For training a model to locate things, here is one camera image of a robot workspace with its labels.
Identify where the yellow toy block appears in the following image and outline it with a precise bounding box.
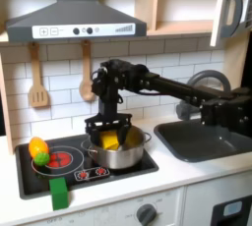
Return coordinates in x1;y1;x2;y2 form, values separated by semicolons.
98;130;121;151

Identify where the steel pot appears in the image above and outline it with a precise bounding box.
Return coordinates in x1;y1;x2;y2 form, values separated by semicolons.
81;125;153;170

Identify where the green toy block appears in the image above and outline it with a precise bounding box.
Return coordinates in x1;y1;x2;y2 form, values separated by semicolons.
48;177;70;211

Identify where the white toy microwave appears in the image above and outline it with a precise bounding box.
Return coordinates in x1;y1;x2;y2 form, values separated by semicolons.
210;0;252;47

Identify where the wooden spoon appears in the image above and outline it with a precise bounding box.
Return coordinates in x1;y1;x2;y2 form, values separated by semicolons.
78;39;96;102

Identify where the green toy vegetable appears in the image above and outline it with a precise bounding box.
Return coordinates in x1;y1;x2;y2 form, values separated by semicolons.
33;151;51;167

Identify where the orange toy vegetable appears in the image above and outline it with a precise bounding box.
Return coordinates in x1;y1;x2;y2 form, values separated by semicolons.
28;137;50;159

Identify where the dark grey sink basin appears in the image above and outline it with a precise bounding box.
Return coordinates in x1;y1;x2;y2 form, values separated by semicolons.
153;118;252;164

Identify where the white oven front panel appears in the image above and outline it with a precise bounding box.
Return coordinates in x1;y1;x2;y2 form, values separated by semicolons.
23;186;185;226

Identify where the black toy stove top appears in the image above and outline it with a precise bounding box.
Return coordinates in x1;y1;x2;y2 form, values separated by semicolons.
14;128;160;200

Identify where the grey oven knob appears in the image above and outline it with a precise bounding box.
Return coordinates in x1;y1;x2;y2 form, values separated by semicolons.
136;203;158;226

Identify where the slotted wooden spatula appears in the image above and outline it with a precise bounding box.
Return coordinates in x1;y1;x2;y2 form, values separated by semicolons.
28;42;50;108

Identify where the dark grey tap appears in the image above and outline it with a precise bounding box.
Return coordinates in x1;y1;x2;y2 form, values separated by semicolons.
175;69;232;121

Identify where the grey extractor hood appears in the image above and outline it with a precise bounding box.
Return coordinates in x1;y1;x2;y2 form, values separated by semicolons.
5;0;148;43

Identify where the black cabinet door panel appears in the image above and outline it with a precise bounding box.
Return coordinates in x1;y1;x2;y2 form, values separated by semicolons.
210;195;252;226

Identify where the thin black cable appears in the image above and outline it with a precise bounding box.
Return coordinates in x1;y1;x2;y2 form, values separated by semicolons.
90;67;109;85

